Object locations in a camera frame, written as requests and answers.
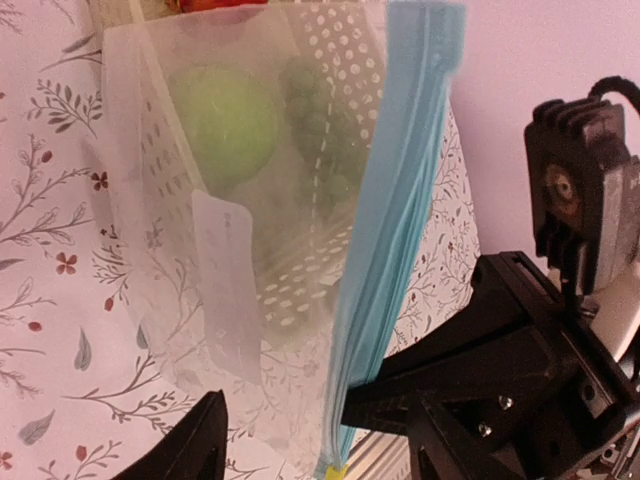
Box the light green perforated plastic basket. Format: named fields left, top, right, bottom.
left=89, top=0, right=481, bottom=336

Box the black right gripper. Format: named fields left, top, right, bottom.
left=344, top=252, right=639, bottom=479

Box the floral patterned table mat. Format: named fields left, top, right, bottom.
left=0, top=0, right=481, bottom=480

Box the green apple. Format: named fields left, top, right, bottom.
left=169, top=65, right=281, bottom=192

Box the red apple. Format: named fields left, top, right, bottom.
left=175, top=0, right=246, bottom=13

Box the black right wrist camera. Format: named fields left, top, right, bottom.
left=524, top=97, right=639, bottom=296

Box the green grape bunch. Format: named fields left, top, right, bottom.
left=279, top=56, right=369, bottom=220

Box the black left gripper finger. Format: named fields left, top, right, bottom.
left=114, top=391, right=228, bottom=480

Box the clear blue zip top bag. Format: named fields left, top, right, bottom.
left=99, top=0, right=469, bottom=480

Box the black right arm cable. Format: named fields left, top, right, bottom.
left=587, top=74, right=640, bottom=109

